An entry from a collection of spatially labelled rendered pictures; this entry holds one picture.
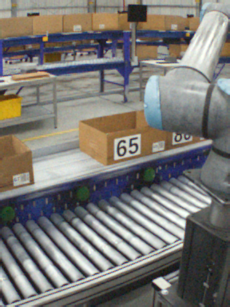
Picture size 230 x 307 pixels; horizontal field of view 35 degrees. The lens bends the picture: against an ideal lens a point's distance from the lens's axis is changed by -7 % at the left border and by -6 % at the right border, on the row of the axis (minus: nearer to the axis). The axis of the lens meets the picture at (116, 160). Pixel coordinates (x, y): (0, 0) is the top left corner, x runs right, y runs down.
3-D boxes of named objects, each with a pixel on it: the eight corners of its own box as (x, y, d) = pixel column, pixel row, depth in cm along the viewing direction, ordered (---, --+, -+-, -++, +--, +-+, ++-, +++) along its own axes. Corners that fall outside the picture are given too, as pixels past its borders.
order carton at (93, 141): (106, 167, 191) (106, 134, 185) (78, 149, 214) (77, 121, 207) (167, 151, 211) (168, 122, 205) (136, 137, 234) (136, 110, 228)
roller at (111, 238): (135, 269, 142) (136, 259, 140) (72, 214, 182) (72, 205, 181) (145, 265, 145) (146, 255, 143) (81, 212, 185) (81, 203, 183)
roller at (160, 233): (172, 248, 151) (179, 239, 151) (105, 201, 191) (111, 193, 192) (176, 253, 154) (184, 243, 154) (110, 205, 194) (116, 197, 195)
